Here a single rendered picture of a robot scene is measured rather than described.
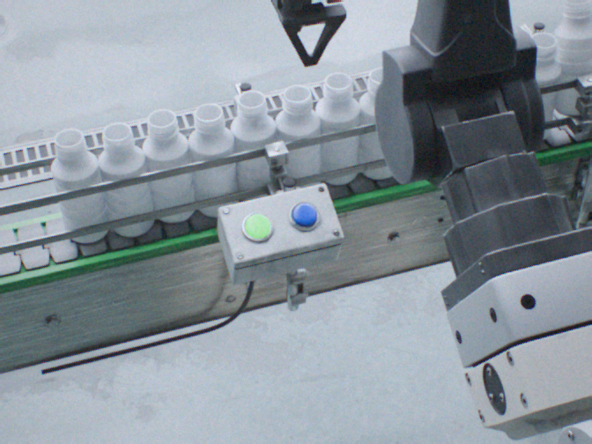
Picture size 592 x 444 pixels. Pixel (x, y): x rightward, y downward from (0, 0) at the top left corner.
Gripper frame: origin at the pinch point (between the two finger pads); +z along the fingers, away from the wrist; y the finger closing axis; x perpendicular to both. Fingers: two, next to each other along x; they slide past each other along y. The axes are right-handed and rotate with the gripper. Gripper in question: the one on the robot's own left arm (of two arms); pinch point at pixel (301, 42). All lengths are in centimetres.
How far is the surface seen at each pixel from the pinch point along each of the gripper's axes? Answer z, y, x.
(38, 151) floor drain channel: 135, -154, -35
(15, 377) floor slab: 135, -75, -50
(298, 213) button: 23.8, 1.8, -1.4
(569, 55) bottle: 22, -15, 43
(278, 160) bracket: 25.1, -9.7, -0.8
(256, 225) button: 23.8, 2.1, -6.7
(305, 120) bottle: 22.4, -13.3, 3.9
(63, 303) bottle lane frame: 42, -9, -32
